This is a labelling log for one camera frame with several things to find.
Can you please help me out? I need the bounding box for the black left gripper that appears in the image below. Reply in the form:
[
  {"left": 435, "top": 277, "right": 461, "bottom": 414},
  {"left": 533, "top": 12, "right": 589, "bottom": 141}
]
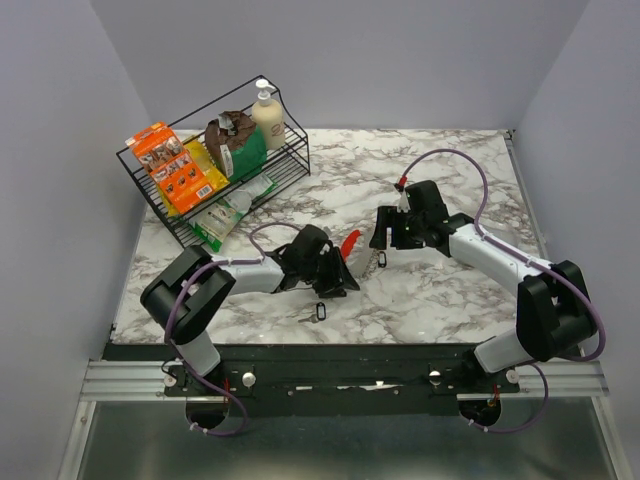
[{"left": 300, "top": 245, "right": 360, "bottom": 298}]

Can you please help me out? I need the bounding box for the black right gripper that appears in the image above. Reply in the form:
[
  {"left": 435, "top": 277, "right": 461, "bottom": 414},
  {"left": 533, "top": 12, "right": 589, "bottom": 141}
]
[{"left": 368, "top": 205, "right": 426, "bottom": 250}]

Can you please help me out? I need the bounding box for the red handled metal key holder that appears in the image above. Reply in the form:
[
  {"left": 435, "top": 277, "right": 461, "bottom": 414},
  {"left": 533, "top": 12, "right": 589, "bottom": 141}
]
[{"left": 340, "top": 228, "right": 377, "bottom": 278}]

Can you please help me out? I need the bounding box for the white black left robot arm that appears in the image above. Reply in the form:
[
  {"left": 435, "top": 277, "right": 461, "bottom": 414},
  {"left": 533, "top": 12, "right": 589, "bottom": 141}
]
[{"left": 140, "top": 225, "right": 361, "bottom": 395}]

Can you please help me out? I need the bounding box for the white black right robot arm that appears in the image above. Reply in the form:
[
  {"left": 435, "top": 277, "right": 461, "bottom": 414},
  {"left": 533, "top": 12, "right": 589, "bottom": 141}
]
[{"left": 369, "top": 181, "right": 597, "bottom": 392}]

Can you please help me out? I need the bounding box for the green white snack bag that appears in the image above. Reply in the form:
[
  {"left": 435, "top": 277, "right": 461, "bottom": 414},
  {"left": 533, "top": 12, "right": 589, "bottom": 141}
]
[{"left": 189, "top": 173, "right": 278, "bottom": 252}]

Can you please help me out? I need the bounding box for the cream pump lotion bottle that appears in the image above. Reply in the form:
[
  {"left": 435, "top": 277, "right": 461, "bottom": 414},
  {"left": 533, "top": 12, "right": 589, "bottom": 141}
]
[{"left": 251, "top": 78, "right": 285, "bottom": 150}]

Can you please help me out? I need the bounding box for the brown green coffee bag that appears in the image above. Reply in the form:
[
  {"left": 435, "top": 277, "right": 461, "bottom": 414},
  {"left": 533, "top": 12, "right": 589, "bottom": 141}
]
[{"left": 204, "top": 111, "right": 267, "bottom": 183}]

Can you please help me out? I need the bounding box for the orange product box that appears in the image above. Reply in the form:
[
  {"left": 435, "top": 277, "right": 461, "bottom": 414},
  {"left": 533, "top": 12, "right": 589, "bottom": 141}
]
[{"left": 125, "top": 122, "right": 219, "bottom": 214}]

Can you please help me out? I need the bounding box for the yellow snack bag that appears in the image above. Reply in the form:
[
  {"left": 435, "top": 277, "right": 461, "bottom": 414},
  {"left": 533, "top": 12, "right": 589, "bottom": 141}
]
[{"left": 162, "top": 140, "right": 229, "bottom": 216}]

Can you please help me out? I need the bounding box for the black metal base rail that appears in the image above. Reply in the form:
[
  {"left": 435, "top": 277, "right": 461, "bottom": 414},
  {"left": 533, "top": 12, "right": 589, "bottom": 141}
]
[{"left": 103, "top": 344, "right": 530, "bottom": 426}]

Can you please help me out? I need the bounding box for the black wire rack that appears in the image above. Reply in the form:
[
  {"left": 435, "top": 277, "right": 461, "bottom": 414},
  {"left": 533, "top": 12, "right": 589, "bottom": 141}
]
[{"left": 116, "top": 75, "right": 311, "bottom": 248}]

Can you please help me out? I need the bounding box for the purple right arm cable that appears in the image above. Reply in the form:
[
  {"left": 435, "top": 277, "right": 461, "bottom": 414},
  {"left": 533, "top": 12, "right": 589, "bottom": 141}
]
[{"left": 398, "top": 148, "right": 607, "bottom": 434}]

